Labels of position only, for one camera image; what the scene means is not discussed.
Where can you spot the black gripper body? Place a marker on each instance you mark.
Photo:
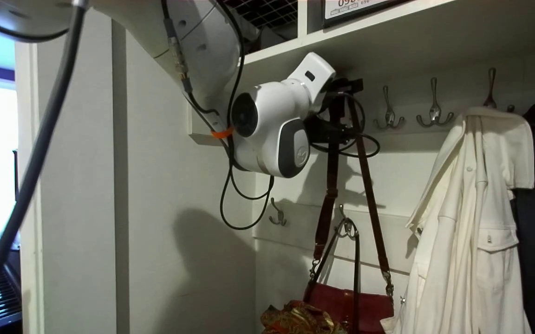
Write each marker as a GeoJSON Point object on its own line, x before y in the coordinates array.
{"type": "Point", "coordinates": [341, 120]}

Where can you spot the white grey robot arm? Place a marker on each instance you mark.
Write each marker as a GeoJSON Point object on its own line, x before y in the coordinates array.
{"type": "Point", "coordinates": [268, 129]}

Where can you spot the lower metal hook right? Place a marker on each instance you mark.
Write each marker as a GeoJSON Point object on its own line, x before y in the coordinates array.
{"type": "Point", "coordinates": [346, 228]}

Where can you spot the lower metal hook left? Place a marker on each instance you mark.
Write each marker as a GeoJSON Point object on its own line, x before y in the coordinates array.
{"type": "Point", "coordinates": [278, 218]}

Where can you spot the white upper shelf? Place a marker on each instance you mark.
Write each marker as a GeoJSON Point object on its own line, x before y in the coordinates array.
{"type": "Point", "coordinates": [421, 36]}

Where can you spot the framed picture on shelf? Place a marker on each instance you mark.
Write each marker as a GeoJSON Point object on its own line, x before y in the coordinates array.
{"type": "Point", "coordinates": [337, 12]}

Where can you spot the patterned brown red scarf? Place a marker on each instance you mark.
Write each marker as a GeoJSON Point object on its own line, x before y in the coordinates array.
{"type": "Point", "coordinates": [300, 318]}

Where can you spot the white hanging jacket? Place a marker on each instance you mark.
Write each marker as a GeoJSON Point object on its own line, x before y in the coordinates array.
{"type": "Point", "coordinates": [465, 276]}

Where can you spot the metal wall hook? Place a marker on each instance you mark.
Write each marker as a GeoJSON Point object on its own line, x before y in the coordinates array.
{"type": "Point", "coordinates": [391, 120]}
{"type": "Point", "coordinates": [436, 116]}
{"type": "Point", "coordinates": [489, 100]}

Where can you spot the wire mesh basket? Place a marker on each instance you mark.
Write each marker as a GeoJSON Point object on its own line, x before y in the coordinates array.
{"type": "Point", "coordinates": [265, 23]}

